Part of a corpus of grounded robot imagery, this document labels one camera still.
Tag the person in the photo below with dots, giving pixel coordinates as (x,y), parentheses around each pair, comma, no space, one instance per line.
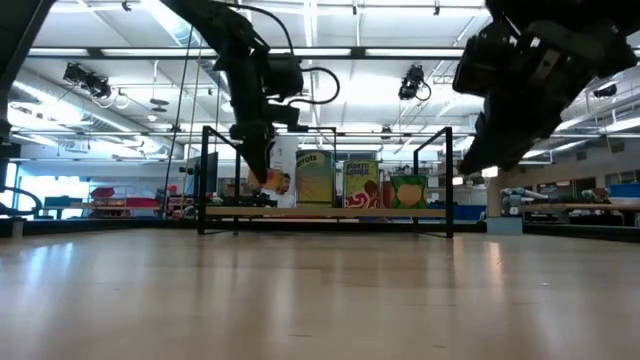
(286,184)

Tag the blue storage bin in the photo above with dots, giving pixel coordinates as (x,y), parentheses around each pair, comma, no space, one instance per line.
(625,190)

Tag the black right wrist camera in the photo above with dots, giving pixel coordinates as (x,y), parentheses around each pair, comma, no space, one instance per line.
(475,65)

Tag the carrots can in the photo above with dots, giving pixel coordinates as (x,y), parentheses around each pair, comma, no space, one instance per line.
(315,182)

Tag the green can with orange oval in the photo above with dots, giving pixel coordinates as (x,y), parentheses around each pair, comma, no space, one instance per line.
(409,192)

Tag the wooden workbench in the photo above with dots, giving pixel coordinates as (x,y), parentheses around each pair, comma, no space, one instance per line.
(600,206)

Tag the black aluminium table frame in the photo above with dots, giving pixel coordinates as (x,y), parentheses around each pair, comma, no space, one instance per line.
(100,226)

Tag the black monitor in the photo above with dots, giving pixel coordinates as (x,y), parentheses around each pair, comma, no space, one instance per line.
(212,172)

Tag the dark ceiling fixture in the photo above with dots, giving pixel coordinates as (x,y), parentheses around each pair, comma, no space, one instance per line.
(605,91)

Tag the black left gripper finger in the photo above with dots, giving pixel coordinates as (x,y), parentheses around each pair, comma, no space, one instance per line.
(261,157)

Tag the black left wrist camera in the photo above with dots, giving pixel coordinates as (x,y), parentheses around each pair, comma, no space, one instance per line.
(284,77)

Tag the wooden shelf with black frame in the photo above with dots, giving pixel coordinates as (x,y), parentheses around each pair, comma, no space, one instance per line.
(350,213)

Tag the short light blue can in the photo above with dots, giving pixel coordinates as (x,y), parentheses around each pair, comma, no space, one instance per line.
(505,226)

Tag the white mixed fruit can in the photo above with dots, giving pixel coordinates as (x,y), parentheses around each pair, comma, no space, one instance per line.
(361,172)

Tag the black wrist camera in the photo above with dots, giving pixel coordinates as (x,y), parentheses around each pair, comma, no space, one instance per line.
(284,77)
(475,65)

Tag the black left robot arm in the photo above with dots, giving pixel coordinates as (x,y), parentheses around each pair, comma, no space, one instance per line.
(245,45)

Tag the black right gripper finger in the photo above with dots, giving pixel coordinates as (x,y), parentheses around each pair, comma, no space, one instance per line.
(510,135)

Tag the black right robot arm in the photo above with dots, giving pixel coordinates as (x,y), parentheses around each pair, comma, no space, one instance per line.
(575,10)

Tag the black ceiling-mounted camera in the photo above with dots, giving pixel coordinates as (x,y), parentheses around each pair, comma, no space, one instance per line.
(87,80)
(411,80)

